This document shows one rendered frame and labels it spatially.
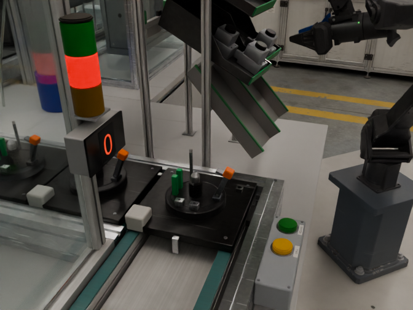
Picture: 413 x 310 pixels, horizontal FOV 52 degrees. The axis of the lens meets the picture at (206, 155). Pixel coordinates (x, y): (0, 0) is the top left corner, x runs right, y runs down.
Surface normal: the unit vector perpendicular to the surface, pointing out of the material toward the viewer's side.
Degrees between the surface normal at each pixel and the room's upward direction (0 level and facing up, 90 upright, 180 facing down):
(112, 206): 0
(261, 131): 45
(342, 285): 0
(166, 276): 0
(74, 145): 90
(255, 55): 88
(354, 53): 90
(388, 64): 90
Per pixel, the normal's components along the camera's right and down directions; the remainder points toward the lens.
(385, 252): 0.39, 0.46
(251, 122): 0.62, -0.45
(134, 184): 0.00, -0.87
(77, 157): -0.31, 0.47
